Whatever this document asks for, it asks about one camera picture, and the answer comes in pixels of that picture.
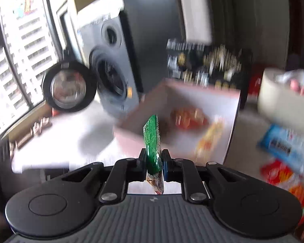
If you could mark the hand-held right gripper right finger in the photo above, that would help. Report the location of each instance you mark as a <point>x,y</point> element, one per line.
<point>166,172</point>

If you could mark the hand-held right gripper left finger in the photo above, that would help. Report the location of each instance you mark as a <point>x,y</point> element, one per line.
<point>141,164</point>

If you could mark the long red green snack packet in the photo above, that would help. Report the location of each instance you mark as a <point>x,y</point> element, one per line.
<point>152,144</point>

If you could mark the pink cardboard box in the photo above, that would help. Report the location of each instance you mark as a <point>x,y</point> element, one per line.
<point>129,136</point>

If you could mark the yellow orange snack packet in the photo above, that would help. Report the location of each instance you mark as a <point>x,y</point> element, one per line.
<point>210,134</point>

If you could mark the grey washing machine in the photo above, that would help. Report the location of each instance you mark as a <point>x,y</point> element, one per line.
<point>111,63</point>

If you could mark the round black framed mirror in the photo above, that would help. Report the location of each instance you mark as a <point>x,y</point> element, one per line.
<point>68,87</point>

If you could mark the large red black-script snack bag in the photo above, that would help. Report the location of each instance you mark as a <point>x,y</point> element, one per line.
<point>278,174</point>

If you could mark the blue snack packet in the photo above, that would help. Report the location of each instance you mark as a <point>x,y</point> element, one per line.
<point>286,144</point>

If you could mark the black patterned snack bag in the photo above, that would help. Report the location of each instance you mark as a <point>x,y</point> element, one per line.
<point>217,58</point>

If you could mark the beige tissue box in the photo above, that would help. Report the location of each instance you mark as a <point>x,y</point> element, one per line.
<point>273,98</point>

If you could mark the white tissue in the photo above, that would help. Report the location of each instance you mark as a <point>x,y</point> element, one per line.
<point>283,77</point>

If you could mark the window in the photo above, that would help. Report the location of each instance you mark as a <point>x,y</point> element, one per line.
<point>27,30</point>

